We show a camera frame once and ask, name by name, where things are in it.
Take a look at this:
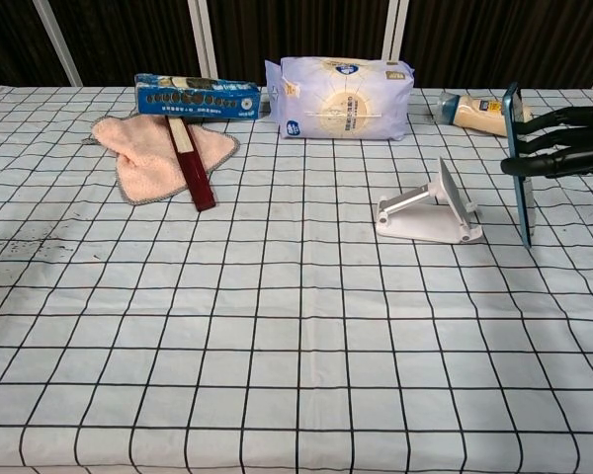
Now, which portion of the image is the mayonnaise squeeze bottle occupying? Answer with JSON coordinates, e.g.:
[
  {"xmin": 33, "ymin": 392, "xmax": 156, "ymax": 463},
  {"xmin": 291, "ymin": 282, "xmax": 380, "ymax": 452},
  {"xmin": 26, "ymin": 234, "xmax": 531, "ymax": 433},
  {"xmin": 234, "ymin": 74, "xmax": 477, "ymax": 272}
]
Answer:
[{"xmin": 434, "ymin": 90, "xmax": 534, "ymax": 138}]

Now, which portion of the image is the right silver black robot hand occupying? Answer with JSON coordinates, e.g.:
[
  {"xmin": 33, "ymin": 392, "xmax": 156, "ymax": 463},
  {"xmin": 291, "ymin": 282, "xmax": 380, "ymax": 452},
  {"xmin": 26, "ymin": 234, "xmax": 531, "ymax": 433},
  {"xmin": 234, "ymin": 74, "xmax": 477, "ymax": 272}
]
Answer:
[{"xmin": 500, "ymin": 101, "xmax": 593, "ymax": 180}]

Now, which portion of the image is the blue cardboard box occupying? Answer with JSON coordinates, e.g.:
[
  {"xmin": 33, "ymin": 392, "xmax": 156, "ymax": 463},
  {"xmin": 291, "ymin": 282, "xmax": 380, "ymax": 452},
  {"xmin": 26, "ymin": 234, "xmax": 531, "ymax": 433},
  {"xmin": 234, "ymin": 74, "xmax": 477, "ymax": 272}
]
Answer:
[{"xmin": 132, "ymin": 73, "xmax": 262, "ymax": 121}]

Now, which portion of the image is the pink cloth with grey edge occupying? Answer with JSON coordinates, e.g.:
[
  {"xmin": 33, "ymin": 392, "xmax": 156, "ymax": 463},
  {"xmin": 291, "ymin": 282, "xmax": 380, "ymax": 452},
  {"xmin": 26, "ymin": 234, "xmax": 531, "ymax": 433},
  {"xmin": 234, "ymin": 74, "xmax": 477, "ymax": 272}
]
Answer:
[{"xmin": 82, "ymin": 114, "xmax": 242, "ymax": 205}]

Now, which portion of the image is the lavender tissue pack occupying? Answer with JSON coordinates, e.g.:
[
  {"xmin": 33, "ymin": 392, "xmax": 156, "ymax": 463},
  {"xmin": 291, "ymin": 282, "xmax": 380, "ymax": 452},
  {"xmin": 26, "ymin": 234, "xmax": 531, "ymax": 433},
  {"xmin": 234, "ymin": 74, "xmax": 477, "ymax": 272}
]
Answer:
[{"xmin": 264, "ymin": 55, "xmax": 416, "ymax": 142}]

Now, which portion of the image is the checked white tablecloth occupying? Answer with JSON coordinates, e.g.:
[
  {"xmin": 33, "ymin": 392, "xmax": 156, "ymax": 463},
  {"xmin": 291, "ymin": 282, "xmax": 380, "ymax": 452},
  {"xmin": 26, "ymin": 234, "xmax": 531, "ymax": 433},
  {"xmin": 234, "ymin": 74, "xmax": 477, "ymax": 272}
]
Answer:
[{"xmin": 0, "ymin": 86, "xmax": 593, "ymax": 474}]

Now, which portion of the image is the black smartphone with blue case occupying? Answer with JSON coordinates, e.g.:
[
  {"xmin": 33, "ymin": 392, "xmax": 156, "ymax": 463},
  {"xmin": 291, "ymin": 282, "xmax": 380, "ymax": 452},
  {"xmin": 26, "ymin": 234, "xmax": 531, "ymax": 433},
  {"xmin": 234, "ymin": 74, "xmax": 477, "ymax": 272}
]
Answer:
[{"xmin": 503, "ymin": 81, "xmax": 536, "ymax": 250}]

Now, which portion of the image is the white folding phone stand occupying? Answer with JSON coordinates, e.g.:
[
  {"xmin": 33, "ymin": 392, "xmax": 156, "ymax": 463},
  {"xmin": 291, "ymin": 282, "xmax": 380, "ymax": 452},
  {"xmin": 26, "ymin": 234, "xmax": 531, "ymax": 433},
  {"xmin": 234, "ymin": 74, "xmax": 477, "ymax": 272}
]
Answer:
[{"xmin": 374, "ymin": 156, "xmax": 484, "ymax": 244}]

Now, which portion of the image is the dark red folded fan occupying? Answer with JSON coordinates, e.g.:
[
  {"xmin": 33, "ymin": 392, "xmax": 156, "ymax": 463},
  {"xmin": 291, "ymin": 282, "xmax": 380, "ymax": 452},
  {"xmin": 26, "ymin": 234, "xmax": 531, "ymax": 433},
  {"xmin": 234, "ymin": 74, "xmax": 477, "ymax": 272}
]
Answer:
[{"xmin": 164, "ymin": 115, "xmax": 218, "ymax": 213}]

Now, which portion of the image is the white partition post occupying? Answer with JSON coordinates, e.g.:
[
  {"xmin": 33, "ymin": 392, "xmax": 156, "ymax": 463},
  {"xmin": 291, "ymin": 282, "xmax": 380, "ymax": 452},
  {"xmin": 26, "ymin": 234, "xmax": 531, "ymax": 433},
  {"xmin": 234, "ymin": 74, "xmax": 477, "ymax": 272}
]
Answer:
[
  {"xmin": 381, "ymin": 0, "xmax": 410, "ymax": 65},
  {"xmin": 186, "ymin": 0, "xmax": 219, "ymax": 81},
  {"xmin": 32, "ymin": 0, "xmax": 84, "ymax": 89}
]

